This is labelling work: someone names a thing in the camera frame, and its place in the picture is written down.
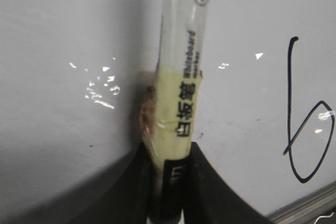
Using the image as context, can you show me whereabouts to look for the black and white whiteboard marker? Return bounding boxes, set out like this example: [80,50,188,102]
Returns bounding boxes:
[139,0,209,223]

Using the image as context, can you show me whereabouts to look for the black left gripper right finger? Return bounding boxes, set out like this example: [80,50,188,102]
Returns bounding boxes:
[183,142,271,224]

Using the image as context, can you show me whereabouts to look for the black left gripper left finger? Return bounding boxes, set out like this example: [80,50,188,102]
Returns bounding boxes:
[24,143,152,223]

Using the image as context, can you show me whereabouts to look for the white whiteboard with grey frame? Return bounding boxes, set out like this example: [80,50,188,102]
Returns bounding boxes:
[1,0,335,223]

